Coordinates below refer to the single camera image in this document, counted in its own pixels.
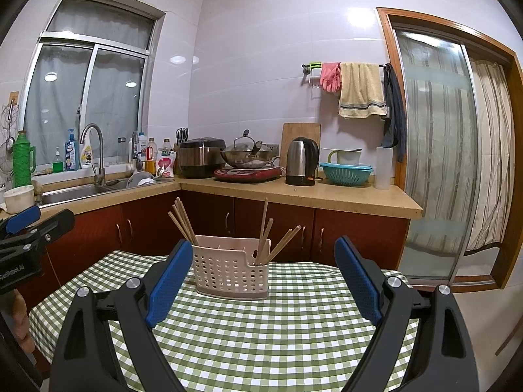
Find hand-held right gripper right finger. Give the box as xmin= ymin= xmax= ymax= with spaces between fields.
xmin=334 ymin=236 xmax=480 ymax=392

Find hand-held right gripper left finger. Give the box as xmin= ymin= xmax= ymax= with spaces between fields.
xmin=49 ymin=239 xmax=194 ymax=392

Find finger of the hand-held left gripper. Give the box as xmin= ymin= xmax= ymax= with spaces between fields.
xmin=0 ymin=206 xmax=42 ymax=237
xmin=0 ymin=209 xmax=76 ymax=262

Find bunch of wooden chopsticks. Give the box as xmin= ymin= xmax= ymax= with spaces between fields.
xmin=168 ymin=197 xmax=303 ymax=266

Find pink perforated utensil holder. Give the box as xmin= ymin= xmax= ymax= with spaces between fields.
xmin=191 ymin=235 xmax=271 ymax=300

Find person's left hand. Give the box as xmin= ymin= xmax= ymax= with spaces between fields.
xmin=13 ymin=289 xmax=34 ymax=354

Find white plastic tub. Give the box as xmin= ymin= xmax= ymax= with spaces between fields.
xmin=3 ymin=185 xmax=35 ymax=214

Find stainless steel sink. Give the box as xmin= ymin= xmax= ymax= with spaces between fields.
xmin=39 ymin=177 xmax=174 ymax=207

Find green thermos jug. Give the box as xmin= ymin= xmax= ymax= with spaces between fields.
xmin=11 ymin=131 xmax=37 ymax=188

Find chrome kitchen faucet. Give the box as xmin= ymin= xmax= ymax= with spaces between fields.
xmin=79 ymin=123 xmax=107 ymax=186

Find blue pump soap bottle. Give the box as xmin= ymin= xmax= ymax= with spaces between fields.
xmin=64 ymin=128 xmax=79 ymax=171

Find white spray bottle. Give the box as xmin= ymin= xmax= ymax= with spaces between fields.
xmin=79 ymin=135 xmax=94 ymax=169

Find hanging metal strainer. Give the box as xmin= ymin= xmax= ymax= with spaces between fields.
xmin=0 ymin=100 xmax=19 ymax=190

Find beige kitchen countertop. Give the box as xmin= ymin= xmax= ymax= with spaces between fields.
xmin=0 ymin=173 xmax=423 ymax=219

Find white dishes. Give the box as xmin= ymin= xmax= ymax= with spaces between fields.
xmin=127 ymin=170 xmax=158 ymax=188

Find green checked tablecloth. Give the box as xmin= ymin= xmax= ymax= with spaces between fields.
xmin=28 ymin=250 xmax=421 ymax=392

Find teal plastic colander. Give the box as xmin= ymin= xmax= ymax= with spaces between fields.
xmin=319 ymin=162 xmax=374 ymax=186

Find orange liquid bottle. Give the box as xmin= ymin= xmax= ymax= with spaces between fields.
xmin=146 ymin=138 xmax=158 ymax=174

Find translucent plastic container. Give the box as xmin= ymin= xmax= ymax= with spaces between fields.
xmin=375 ymin=146 xmax=395 ymax=190

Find pink and white pouch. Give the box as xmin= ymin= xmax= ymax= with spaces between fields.
xmin=156 ymin=150 xmax=177 ymax=178

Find dark rice cooker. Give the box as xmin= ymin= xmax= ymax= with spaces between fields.
xmin=178 ymin=138 xmax=227 ymax=179

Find white and green pitcher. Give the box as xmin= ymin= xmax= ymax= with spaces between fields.
xmin=327 ymin=148 xmax=363 ymax=166

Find red induction cooker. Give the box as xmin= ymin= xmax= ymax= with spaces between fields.
xmin=213 ymin=166 xmax=283 ymax=183

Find steel electric kettle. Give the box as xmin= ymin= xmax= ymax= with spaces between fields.
xmin=285 ymin=137 xmax=320 ymax=186

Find aluminium sliding window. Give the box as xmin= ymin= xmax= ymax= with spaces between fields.
xmin=22 ymin=0 xmax=166 ymax=168

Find steel wok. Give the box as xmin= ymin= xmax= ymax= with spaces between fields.
xmin=221 ymin=149 xmax=280 ymax=170

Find frosted glass sliding door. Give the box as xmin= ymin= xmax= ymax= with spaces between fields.
xmin=394 ymin=28 xmax=481 ymax=280

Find glass wok lid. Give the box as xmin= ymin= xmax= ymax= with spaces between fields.
xmin=233 ymin=130 xmax=264 ymax=154

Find wooden furniture leg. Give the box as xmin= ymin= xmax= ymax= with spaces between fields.
xmin=494 ymin=322 xmax=520 ymax=357

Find wooden cutting board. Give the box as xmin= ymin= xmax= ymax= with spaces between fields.
xmin=281 ymin=122 xmax=322 ymax=168

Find dark hanging cloth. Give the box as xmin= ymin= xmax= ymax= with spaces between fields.
xmin=381 ymin=63 xmax=408 ymax=163

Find striped curtain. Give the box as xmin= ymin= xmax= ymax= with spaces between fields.
xmin=464 ymin=59 xmax=516 ymax=254

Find beige towel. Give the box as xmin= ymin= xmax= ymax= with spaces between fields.
xmin=338 ymin=62 xmax=388 ymax=120

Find pink rubber gloves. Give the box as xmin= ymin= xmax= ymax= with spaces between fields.
xmin=319 ymin=62 xmax=342 ymax=92

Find metal towel rail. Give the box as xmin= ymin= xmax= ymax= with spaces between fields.
xmin=301 ymin=61 xmax=391 ymax=88

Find wooden door frame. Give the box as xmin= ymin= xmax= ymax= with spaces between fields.
xmin=376 ymin=7 xmax=523 ymax=292

